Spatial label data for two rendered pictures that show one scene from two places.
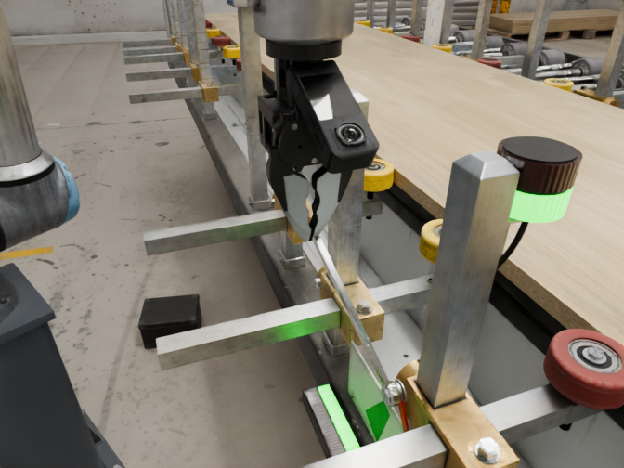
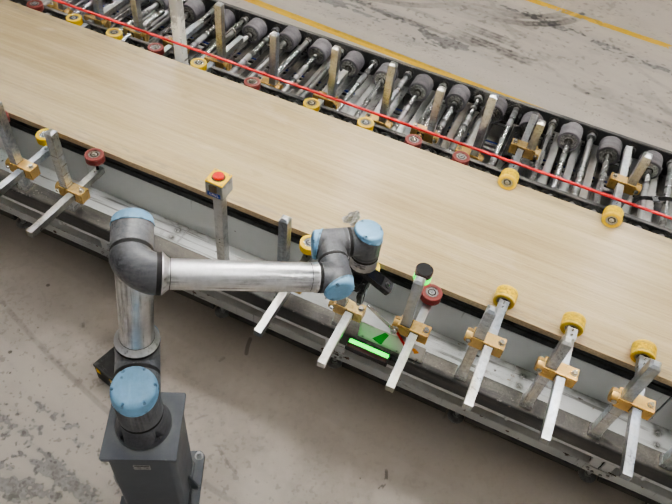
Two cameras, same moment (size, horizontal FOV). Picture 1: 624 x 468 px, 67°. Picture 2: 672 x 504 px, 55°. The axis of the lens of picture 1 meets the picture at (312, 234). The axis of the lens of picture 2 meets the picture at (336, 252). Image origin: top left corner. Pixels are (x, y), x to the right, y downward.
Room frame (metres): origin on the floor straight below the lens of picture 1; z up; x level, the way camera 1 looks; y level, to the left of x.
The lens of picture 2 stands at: (-0.28, 1.11, 2.75)
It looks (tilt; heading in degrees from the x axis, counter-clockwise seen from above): 49 degrees down; 308
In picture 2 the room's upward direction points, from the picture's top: 8 degrees clockwise
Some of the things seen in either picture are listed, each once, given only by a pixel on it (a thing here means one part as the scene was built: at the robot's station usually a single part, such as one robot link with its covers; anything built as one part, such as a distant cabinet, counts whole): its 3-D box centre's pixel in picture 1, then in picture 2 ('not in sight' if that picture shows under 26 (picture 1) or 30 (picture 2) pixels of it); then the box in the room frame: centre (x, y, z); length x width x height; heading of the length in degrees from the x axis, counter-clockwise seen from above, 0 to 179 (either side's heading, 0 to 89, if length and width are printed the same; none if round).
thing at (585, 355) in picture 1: (578, 391); (429, 300); (0.34, -0.28, 0.85); 0.08 x 0.08 x 0.11
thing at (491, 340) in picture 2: not in sight; (484, 341); (0.07, -0.22, 0.95); 0.13 x 0.06 x 0.05; 20
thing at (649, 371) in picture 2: not in sight; (622, 401); (-0.38, -0.38, 0.93); 0.03 x 0.03 x 0.48; 20
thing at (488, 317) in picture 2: not in sight; (473, 348); (0.09, -0.21, 0.88); 0.03 x 0.03 x 0.48; 20
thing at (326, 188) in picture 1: (317, 195); not in sight; (0.48, -0.01, 1.01); 0.06 x 0.03 x 0.09; 20
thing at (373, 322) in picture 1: (347, 300); (347, 307); (0.54, -0.05, 0.81); 0.13 x 0.06 x 0.05; 20
